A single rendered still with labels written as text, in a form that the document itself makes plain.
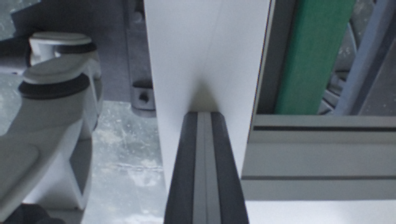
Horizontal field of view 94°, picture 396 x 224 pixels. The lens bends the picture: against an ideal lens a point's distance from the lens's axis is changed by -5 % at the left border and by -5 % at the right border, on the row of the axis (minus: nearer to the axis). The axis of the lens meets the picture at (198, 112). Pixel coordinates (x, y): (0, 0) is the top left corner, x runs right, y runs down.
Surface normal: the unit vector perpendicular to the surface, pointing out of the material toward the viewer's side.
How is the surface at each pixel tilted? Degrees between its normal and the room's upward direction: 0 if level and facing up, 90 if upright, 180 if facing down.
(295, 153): 90
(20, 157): 90
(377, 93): 0
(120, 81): 0
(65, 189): 3
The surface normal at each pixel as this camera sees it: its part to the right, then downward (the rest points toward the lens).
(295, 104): -0.02, 0.51
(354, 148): 0.00, -0.86
